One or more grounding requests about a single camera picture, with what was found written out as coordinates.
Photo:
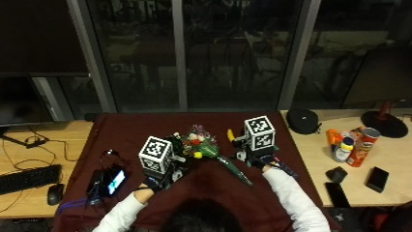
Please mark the monitor with red stand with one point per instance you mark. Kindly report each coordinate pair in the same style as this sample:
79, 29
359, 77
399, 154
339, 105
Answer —
382, 90

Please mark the flower bouquet with green wrap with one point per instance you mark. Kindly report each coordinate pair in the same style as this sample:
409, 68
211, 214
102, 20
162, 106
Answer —
206, 146

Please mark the black computer mouse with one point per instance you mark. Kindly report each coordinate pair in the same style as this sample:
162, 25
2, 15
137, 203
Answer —
55, 194

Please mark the white marker cube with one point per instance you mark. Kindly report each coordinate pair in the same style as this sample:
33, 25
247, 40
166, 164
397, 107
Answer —
155, 155
261, 132

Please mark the black oval case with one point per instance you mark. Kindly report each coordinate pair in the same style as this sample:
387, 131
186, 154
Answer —
303, 121

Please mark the yellow banana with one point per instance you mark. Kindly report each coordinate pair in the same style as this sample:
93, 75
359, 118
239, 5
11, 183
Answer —
231, 135

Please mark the white bottle with yellow label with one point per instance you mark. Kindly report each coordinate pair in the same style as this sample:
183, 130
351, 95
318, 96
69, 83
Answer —
343, 150

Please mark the phone with lit screen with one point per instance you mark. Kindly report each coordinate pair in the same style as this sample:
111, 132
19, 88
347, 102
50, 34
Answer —
117, 181

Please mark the black power bank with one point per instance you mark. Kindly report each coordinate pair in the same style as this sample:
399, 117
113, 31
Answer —
94, 187

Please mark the black ergonomic mouse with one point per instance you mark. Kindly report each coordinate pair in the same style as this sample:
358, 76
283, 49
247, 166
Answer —
337, 174

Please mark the red chips can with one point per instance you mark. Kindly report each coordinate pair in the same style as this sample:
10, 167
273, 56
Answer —
363, 146

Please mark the black monitor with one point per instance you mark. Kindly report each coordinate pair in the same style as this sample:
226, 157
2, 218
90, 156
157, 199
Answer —
19, 100

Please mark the colourful snack packet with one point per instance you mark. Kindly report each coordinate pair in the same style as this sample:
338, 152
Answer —
354, 132

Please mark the person's right hand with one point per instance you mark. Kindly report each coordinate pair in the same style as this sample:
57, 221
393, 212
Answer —
263, 160

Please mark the person's left hand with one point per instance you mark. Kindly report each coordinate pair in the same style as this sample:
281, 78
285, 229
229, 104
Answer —
159, 182

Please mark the dark red tablecloth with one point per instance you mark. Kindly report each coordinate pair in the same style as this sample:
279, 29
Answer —
129, 135

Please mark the black keyboard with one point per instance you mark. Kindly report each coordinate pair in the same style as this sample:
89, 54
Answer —
30, 179

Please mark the orange bottle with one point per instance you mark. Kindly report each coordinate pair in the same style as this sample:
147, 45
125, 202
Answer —
333, 137

